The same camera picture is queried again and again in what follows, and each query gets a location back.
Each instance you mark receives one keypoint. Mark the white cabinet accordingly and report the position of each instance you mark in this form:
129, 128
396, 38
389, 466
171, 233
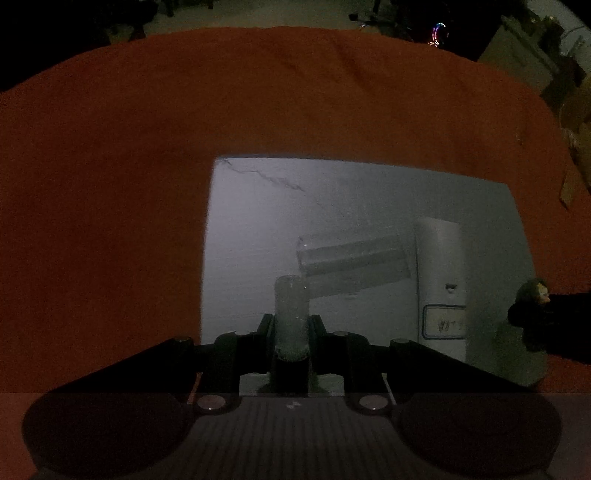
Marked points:
521, 60

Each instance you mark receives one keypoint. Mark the clear plastic case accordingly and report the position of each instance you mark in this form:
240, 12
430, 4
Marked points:
351, 265

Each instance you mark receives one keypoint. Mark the white tube bottle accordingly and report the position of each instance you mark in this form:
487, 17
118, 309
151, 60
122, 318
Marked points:
438, 286

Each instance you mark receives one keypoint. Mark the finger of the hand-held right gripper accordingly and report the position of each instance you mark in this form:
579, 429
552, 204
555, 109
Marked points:
558, 318

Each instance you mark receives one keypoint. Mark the orange blanket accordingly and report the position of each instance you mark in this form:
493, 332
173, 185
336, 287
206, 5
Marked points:
138, 138

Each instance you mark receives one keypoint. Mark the white box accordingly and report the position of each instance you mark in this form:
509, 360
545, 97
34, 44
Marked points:
277, 212

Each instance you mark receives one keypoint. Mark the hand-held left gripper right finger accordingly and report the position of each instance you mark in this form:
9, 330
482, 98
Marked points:
316, 334

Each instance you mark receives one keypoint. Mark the small dark gold-patterned item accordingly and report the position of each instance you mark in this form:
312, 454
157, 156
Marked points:
535, 287

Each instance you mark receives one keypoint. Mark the dark computer tower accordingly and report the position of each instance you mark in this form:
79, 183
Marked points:
438, 34

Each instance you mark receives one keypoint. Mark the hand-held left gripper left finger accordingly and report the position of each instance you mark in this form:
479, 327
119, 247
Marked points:
265, 334

